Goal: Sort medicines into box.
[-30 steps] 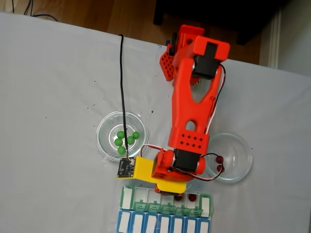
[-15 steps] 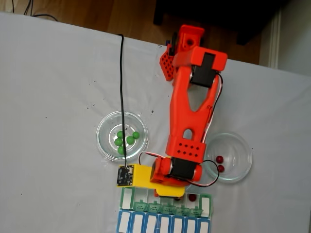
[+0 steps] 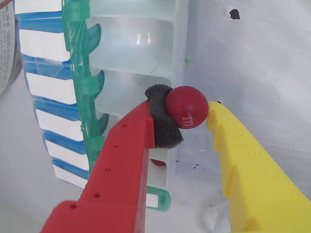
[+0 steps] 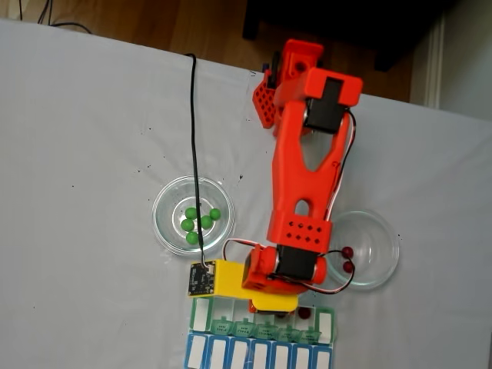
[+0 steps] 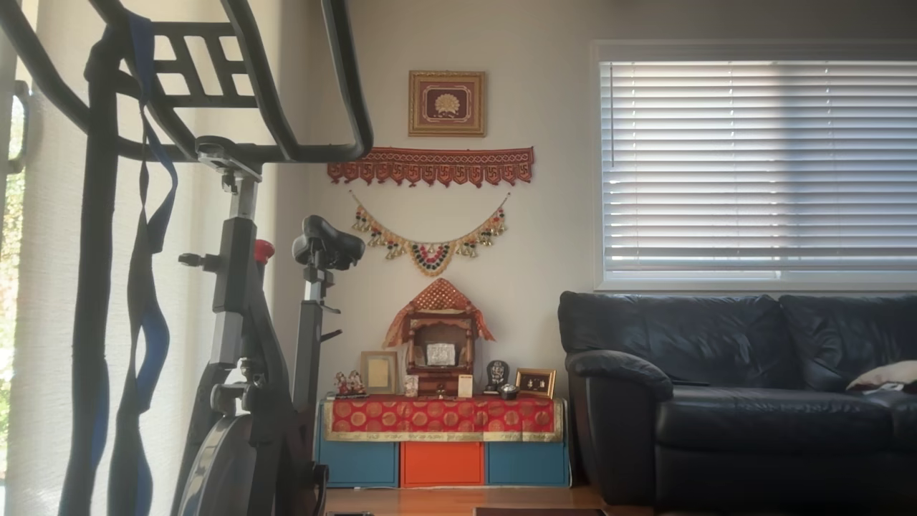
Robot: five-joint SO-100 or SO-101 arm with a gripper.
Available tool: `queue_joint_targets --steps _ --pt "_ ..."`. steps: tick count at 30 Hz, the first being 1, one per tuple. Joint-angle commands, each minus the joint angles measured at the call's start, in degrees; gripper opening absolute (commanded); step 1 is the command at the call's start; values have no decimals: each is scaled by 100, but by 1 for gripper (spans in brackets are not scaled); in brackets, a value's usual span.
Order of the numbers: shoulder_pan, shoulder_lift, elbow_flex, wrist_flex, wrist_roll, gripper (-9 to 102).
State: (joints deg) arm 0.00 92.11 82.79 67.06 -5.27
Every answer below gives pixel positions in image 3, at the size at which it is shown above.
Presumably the white tablecloth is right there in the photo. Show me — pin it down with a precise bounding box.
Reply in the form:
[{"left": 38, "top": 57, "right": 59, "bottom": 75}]
[{"left": 0, "top": 0, "right": 311, "bottom": 233}]

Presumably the red ball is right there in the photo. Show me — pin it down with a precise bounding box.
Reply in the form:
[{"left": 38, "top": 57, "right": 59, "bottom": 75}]
[
  {"left": 164, "top": 85, "right": 209, "bottom": 129},
  {"left": 150, "top": 157, "right": 167, "bottom": 167}
]

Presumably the green blue pill organizer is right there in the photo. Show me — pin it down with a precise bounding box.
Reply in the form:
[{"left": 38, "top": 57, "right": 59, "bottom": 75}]
[{"left": 14, "top": 0, "right": 189, "bottom": 212}]

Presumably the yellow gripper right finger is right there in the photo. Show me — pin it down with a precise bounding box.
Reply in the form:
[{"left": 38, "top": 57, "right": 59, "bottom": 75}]
[{"left": 207, "top": 100, "right": 311, "bottom": 233}]

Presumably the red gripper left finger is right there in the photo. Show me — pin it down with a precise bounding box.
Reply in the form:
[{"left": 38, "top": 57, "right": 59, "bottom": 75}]
[{"left": 40, "top": 84, "right": 185, "bottom": 233}]

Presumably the printed label medicine bottle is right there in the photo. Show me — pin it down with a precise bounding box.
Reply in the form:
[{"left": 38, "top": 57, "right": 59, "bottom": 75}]
[{"left": 0, "top": 0, "right": 23, "bottom": 96}]

